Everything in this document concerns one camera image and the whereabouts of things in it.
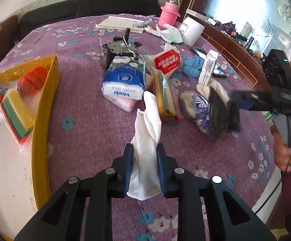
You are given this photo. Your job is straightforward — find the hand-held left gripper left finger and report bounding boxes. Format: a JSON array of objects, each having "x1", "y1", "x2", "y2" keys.
[{"x1": 14, "y1": 143, "x2": 134, "y2": 241}]

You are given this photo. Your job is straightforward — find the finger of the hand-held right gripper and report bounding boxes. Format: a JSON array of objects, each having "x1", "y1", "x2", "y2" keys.
[
  {"x1": 231, "y1": 91, "x2": 276, "y2": 112},
  {"x1": 209, "y1": 88, "x2": 241, "y2": 135}
]

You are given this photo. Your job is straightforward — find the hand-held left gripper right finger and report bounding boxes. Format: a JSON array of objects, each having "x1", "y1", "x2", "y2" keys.
[{"x1": 156, "y1": 143, "x2": 278, "y2": 241}]

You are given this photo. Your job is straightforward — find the white sock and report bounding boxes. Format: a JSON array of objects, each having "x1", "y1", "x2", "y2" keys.
[{"x1": 196, "y1": 78, "x2": 230, "y2": 106}]

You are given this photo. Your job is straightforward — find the white towel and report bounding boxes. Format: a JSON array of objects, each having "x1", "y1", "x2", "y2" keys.
[{"x1": 127, "y1": 90, "x2": 162, "y2": 201}]

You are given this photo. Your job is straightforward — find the printed white tissue pack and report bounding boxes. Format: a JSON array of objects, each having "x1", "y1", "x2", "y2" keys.
[{"x1": 198, "y1": 49, "x2": 219, "y2": 85}]

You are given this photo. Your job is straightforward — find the blue knit cloth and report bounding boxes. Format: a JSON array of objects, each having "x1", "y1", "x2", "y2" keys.
[{"x1": 182, "y1": 56, "x2": 207, "y2": 77}]

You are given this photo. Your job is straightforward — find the yellow cardboard box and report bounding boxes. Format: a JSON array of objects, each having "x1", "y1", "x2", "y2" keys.
[{"x1": 0, "y1": 55, "x2": 61, "y2": 240}]

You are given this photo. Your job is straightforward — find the person's right hand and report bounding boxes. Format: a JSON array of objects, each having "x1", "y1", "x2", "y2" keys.
[{"x1": 273, "y1": 130, "x2": 291, "y2": 173}]

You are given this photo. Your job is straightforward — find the blue white patterned bag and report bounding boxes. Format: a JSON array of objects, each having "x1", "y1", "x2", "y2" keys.
[{"x1": 179, "y1": 92, "x2": 217, "y2": 134}]

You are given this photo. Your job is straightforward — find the black smartphone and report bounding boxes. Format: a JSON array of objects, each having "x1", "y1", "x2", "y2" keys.
[{"x1": 191, "y1": 47, "x2": 227, "y2": 78}]

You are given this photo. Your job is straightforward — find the brown brick-pattern ledge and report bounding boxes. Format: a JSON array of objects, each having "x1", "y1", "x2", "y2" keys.
[{"x1": 201, "y1": 17, "x2": 271, "y2": 91}]

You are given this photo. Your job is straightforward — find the yellow sponges in plastic wrap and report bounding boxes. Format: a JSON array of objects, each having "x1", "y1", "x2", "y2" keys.
[{"x1": 152, "y1": 70, "x2": 182, "y2": 125}]

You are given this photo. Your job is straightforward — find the purple floral tablecloth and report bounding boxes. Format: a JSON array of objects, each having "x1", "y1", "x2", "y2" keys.
[{"x1": 0, "y1": 14, "x2": 283, "y2": 241}]

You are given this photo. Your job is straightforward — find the pink tissue pack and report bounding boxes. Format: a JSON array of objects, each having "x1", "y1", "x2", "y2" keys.
[{"x1": 110, "y1": 97, "x2": 139, "y2": 112}]

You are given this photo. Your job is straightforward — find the row of assorted small items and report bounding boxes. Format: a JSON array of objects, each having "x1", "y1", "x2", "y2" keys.
[{"x1": 208, "y1": 16, "x2": 265, "y2": 58}]

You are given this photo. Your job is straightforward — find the white bag with red label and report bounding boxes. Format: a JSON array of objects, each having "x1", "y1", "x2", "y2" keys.
[{"x1": 141, "y1": 43, "x2": 183, "y2": 77}]

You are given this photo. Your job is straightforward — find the blue tissue pack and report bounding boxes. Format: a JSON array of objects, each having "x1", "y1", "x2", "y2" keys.
[{"x1": 102, "y1": 55, "x2": 146, "y2": 103}]

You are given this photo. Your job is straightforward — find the white plastic jar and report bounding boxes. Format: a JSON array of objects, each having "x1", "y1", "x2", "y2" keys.
[{"x1": 180, "y1": 16, "x2": 205, "y2": 47}]

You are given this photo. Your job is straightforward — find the white glove with green cuff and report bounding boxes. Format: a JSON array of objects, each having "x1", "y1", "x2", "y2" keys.
[{"x1": 156, "y1": 24, "x2": 185, "y2": 44}]

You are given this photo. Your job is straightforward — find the white flat box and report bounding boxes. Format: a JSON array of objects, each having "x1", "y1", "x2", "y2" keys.
[{"x1": 186, "y1": 8, "x2": 211, "y2": 22}]

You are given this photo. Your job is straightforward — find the white knit glove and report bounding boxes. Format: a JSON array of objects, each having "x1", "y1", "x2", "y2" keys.
[{"x1": 144, "y1": 26, "x2": 165, "y2": 35}]

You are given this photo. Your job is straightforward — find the pink bottle with knit sleeve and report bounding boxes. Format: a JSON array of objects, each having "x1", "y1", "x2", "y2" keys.
[{"x1": 160, "y1": 0, "x2": 180, "y2": 29}]

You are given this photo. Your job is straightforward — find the black electric motor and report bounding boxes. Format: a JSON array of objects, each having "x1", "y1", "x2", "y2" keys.
[{"x1": 102, "y1": 28, "x2": 143, "y2": 68}]

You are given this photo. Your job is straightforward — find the grey striped packet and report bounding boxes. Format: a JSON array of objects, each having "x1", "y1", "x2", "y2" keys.
[{"x1": 133, "y1": 19, "x2": 153, "y2": 28}]

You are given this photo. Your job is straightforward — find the yellow green sponge pack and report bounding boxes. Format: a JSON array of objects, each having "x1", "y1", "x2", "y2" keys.
[{"x1": 0, "y1": 89, "x2": 36, "y2": 145}]

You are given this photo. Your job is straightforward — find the orange plastic bag item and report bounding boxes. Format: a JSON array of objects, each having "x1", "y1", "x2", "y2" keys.
[{"x1": 16, "y1": 66, "x2": 48, "y2": 97}]

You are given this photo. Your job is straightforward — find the stack of white papers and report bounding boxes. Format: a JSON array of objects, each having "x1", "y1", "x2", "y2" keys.
[{"x1": 95, "y1": 16, "x2": 152, "y2": 34}]

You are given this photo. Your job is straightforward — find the black sofa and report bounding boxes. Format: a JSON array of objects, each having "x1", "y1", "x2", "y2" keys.
[{"x1": 19, "y1": 0, "x2": 162, "y2": 39}]

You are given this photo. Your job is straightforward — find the brown leather chair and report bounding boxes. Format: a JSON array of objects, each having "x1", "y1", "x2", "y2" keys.
[{"x1": 0, "y1": 15, "x2": 19, "y2": 73}]

